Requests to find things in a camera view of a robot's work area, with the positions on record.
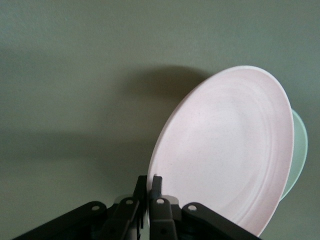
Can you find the white plate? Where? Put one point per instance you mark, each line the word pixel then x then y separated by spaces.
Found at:
pixel 298 150

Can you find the pink plate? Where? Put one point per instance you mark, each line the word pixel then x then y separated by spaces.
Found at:
pixel 225 150

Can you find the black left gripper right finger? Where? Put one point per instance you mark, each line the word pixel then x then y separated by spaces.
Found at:
pixel 161 217

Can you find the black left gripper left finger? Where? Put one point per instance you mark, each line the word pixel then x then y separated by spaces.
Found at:
pixel 125 215

